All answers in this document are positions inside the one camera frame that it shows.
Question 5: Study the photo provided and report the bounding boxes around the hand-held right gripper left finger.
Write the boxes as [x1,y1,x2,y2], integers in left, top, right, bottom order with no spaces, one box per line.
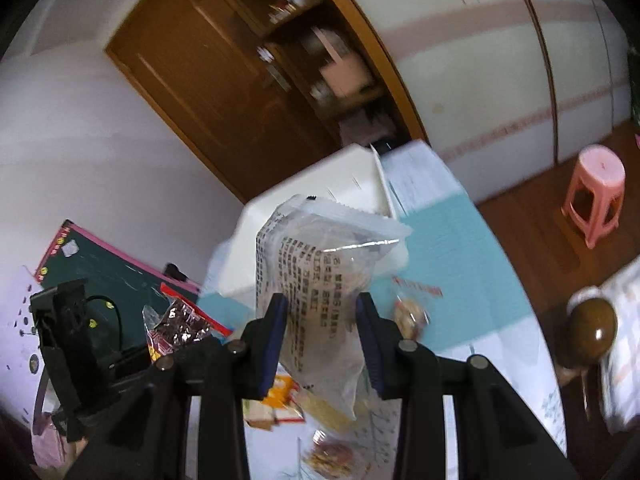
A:
[65,292,290,480]

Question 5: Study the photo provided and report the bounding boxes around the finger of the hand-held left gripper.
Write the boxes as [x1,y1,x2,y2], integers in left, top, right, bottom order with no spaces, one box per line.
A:
[107,349,152,382]
[30,281,109,413]

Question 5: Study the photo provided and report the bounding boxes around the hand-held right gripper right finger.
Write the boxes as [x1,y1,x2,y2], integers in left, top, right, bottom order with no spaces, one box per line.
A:
[354,291,583,480]

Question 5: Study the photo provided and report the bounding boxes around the clear red-label snack packet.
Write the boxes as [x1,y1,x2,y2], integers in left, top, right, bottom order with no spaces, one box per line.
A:
[392,275,443,342]

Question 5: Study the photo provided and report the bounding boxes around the dark red snack packet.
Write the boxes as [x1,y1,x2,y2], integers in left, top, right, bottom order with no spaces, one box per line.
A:
[142,282,233,363]

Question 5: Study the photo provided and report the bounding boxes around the clear black-printed snack packet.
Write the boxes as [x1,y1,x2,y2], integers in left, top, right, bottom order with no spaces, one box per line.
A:
[255,194,413,423]

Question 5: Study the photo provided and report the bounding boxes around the pale yellow noodle packet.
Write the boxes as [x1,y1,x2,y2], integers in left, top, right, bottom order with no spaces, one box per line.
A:
[299,389,362,432]

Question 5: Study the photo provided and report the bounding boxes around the white plastic bin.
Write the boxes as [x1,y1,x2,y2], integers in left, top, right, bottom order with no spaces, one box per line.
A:
[220,142,436,311]

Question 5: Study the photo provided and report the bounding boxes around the clear packet of red snacks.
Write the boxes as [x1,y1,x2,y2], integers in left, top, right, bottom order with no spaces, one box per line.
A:
[302,430,356,473]

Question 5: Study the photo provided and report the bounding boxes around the orange yellow snack packet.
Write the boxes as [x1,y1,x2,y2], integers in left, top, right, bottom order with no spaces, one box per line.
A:
[245,375,306,431]

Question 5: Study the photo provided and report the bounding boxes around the folded pink towels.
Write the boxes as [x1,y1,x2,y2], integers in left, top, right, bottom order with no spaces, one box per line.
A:
[340,110,396,143]

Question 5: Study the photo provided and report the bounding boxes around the brown round bedpost knob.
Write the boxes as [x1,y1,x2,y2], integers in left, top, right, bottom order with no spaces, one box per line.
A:
[557,297,618,368]

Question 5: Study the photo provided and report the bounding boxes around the pink storage basket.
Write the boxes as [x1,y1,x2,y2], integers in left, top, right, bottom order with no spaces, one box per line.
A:
[320,55,373,98]

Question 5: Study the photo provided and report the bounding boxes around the pale sliding wardrobe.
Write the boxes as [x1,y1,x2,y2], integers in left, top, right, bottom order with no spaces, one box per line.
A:
[320,0,636,201]

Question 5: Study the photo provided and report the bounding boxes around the pink plastic stool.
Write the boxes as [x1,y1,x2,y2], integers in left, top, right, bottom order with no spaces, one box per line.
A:
[561,144,627,250]

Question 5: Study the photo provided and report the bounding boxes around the brown wooden door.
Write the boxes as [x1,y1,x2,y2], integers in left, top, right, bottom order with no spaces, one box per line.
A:
[105,0,351,201]

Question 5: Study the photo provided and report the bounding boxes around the wooden corner shelf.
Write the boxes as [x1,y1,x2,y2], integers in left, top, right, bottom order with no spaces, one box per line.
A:
[205,0,431,153]

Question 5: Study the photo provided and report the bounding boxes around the black cable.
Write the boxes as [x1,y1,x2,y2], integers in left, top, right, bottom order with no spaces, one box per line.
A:
[87,296,125,356]

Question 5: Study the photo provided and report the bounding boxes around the green chalkboard with pink frame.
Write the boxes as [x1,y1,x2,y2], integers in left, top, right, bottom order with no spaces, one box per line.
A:
[32,219,201,361]

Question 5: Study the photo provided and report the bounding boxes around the silver door handle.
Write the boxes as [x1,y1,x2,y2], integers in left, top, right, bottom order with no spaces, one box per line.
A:
[257,47,292,92]

